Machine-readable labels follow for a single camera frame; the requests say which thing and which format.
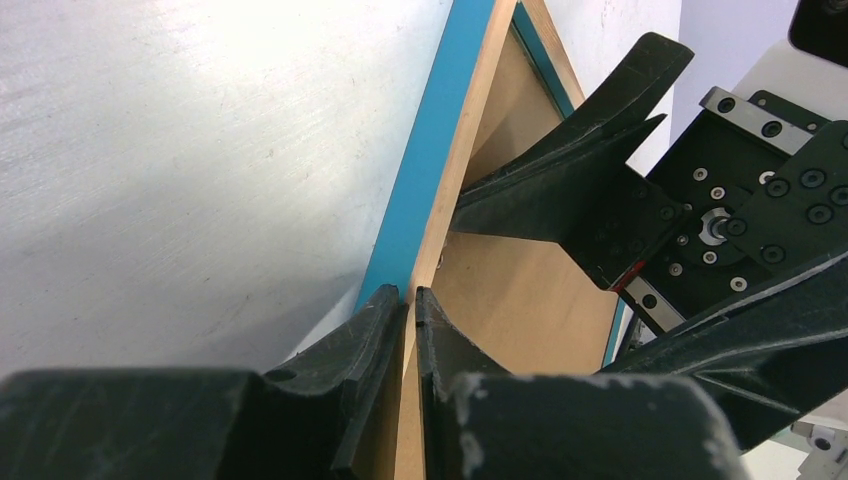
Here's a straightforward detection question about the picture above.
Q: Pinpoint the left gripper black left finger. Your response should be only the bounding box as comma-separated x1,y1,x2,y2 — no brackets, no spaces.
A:
1,285,408,479

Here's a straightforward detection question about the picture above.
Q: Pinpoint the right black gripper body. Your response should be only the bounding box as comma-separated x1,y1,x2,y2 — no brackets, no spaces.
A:
563,87,847,332

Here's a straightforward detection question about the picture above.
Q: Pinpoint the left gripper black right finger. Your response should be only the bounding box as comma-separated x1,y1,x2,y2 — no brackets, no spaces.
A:
415,287,747,479

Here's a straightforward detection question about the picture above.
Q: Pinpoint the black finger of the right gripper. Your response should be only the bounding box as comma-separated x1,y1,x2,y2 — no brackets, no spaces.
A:
450,32,694,243
603,249,847,451

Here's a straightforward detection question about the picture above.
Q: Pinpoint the brown cardboard backing board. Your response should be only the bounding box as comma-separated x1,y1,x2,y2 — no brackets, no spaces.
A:
432,33,617,374

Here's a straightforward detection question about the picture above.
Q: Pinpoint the blue wooden picture frame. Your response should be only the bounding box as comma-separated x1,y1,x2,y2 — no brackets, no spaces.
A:
291,0,631,480

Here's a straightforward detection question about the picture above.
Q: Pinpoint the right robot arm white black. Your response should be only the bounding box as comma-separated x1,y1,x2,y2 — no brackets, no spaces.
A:
451,1,847,450

